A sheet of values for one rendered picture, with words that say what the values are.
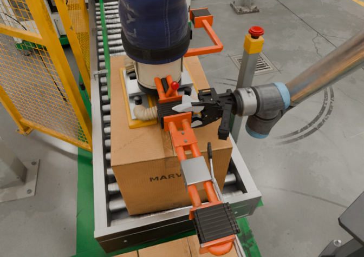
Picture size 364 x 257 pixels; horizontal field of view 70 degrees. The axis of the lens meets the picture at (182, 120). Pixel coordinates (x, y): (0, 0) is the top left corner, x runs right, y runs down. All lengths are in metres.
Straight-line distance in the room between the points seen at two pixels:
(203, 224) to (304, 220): 1.39
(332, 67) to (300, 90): 0.13
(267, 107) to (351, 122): 1.82
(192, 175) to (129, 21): 0.46
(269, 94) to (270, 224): 1.14
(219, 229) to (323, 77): 0.55
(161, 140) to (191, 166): 0.26
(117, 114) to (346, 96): 2.30
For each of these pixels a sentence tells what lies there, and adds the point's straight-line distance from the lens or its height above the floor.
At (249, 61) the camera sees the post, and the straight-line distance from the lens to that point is 1.36.
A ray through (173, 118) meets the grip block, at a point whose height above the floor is 1.10.
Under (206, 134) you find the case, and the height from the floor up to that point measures 0.95.
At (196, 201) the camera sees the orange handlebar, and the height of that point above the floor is 1.09.
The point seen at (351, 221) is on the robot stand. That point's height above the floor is 0.75.
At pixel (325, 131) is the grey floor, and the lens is 2.44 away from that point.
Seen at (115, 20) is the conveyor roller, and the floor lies 0.54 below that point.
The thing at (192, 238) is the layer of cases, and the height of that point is 0.54.
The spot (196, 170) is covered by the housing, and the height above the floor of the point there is 1.09.
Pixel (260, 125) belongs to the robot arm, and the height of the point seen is 0.98.
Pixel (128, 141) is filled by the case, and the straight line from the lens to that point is 0.89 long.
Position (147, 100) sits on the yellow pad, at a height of 0.97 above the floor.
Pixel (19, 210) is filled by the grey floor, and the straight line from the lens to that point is 2.07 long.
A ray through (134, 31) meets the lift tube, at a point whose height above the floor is 1.26.
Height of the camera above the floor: 1.65
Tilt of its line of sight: 48 degrees down
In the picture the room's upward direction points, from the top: straight up
